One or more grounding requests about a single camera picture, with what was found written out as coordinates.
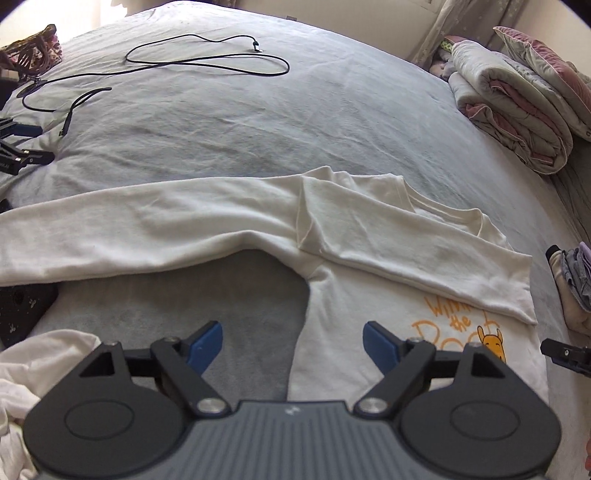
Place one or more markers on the white printed sweatshirt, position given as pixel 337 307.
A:
pixel 184 221

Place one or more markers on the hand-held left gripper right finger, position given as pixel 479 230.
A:
pixel 381 344

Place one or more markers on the grey pink-edged pillow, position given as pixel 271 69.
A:
pixel 545 60

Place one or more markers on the grey-blue knit sweater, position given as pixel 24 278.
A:
pixel 577 277

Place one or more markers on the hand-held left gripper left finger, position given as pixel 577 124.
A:
pixel 207 344

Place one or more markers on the black clamp device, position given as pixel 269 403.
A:
pixel 27 158

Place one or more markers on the patterned curtain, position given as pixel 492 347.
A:
pixel 438 27

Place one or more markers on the floral handbag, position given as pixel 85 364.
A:
pixel 44 50

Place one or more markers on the stack of folded clothes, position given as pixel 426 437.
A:
pixel 575 314

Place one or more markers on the folded grey pink quilt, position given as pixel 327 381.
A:
pixel 508 101

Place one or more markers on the pastel cloth bundle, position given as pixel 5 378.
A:
pixel 441 62

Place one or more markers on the folded purple garment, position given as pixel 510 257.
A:
pixel 586 258

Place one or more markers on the crumpled white cloth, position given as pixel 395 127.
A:
pixel 27 369

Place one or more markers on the black folded garment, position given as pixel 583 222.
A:
pixel 554 256

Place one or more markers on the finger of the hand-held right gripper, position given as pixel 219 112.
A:
pixel 565 354

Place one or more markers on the black dotted cloth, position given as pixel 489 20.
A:
pixel 23 309

